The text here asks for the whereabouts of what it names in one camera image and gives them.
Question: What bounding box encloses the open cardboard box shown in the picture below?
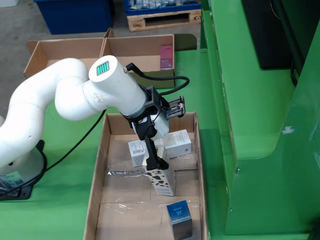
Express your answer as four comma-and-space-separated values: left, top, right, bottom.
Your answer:
96, 27, 198, 90
23, 37, 106, 80

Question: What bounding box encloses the blue W cube box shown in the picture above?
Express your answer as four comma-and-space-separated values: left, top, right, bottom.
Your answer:
166, 199, 193, 240

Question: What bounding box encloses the pink product box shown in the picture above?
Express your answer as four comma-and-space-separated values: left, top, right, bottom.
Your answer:
159, 44, 175, 70

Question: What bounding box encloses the long white text box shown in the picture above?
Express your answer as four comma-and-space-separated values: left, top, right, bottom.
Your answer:
127, 128, 193, 168

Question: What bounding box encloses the large blue plastic bin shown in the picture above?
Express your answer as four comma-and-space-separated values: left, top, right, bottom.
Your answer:
33, 0, 113, 35

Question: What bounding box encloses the wooden pallet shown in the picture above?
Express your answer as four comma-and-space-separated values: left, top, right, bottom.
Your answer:
126, 9, 203, 33

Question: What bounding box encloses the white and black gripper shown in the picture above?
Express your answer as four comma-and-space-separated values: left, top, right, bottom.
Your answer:
124, 112, 171, 171

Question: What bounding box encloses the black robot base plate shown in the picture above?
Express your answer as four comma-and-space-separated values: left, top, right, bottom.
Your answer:
0, 139, 48, 201

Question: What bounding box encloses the blue crate with packets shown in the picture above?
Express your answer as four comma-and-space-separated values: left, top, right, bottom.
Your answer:
123, 0, 203, 16

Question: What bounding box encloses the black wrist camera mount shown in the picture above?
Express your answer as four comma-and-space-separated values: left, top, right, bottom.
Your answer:
142, 86, 186, 118

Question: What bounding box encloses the large cardboard tray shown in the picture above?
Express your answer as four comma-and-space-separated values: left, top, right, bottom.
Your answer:
83, 111, 210, 240

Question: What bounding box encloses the white container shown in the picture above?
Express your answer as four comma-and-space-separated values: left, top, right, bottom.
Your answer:
0, 0, 20, 8

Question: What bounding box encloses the black monitor panel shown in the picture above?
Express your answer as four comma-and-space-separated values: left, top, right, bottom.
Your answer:
241, 0, 306, 70

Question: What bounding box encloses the green metal cabinet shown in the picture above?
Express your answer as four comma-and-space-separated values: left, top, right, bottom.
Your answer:
199, 0, 320, 240

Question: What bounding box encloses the cow print hand cream box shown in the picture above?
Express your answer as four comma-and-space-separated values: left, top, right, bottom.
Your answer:
141, 143, 177, 198

